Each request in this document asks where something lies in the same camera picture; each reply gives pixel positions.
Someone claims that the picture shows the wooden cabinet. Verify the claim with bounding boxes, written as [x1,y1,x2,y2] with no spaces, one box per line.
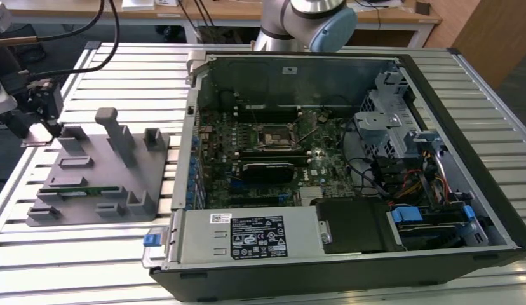
[426,0,526,90]

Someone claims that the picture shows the blue disk carrier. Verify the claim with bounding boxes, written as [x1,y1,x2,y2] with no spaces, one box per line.
[390,205,424,227]

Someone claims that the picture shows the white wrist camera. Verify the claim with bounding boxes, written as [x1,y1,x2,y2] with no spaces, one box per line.
[0,71,20,119]

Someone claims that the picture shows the silver metal case bar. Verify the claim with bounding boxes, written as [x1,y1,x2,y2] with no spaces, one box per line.
[428,147,460,204]

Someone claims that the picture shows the black plastic shroud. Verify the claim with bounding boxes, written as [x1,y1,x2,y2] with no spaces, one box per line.
[309,196,402,255]

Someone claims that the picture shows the large white box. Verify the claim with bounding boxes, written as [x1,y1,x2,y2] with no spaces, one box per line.
[121,0,158,12]

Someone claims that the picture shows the metal drive cage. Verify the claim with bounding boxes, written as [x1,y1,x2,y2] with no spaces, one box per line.
[354,71,449,159]

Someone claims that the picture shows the CPU socket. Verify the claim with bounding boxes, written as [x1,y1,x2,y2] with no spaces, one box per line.
[254,122,300,150]

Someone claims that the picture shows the grey parts rack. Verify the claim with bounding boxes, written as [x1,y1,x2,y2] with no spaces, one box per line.
[25,107,172,227]

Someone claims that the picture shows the black mesh waste bin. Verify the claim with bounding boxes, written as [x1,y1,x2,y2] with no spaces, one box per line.
[9,24,49,63]

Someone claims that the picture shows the wooden desk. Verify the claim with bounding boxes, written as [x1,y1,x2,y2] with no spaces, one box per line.
[0,0,444,48]

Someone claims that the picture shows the black camera cable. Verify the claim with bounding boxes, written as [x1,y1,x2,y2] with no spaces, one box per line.
[28,0,124,79]

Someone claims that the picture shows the green RAM stick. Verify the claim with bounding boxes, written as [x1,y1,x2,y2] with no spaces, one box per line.
[40,186,124,195]

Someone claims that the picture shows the black cable copper connector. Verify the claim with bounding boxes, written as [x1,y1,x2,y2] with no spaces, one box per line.
[0,0,106,47]

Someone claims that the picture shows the silver power supply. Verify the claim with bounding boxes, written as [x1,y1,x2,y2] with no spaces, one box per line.
[161,208,332,266]

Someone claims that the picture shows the black open PC case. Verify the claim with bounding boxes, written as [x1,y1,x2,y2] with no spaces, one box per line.
[149,49,526,302]

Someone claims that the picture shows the orange yellow power wires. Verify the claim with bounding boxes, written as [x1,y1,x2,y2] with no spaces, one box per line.
[390,168,453,204]

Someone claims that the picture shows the metal socket cover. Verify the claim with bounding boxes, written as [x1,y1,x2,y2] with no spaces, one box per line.
[293,110,320,141]

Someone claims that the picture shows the green motherboard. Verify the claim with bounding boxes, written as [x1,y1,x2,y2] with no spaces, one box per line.
[190,104,374,210]

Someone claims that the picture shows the black RAM slot bank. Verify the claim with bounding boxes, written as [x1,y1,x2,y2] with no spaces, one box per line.
[240,149,310,165]
[237,105,304,124]

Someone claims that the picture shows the black graphics card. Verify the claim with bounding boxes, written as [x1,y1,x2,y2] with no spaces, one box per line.
[241,162,297,186]

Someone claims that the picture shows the black wire bundle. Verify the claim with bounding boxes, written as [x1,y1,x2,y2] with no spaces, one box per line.
[346,154,402,201]

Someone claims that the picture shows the silver heat sink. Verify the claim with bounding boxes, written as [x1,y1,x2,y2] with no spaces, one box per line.
[300,186,325,204]

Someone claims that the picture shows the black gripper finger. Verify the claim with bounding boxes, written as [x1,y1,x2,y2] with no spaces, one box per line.
[5,110,33,140]
[44,118,64,139]

